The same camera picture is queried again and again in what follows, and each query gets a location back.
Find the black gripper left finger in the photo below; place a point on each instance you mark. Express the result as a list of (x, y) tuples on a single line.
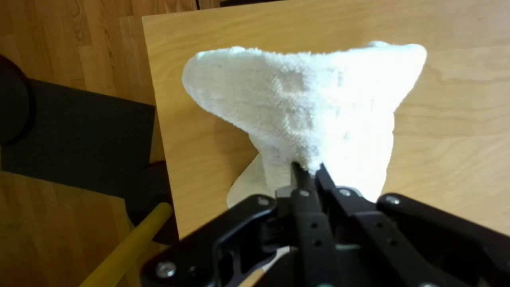
[(312, 233)]

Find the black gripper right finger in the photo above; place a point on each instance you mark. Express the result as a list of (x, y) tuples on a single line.
[(383, 244)]

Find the white terry towel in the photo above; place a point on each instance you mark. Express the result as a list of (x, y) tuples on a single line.
[(313, 105)]

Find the black stand base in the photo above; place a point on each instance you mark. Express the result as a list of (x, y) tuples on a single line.
[(80, 137)]

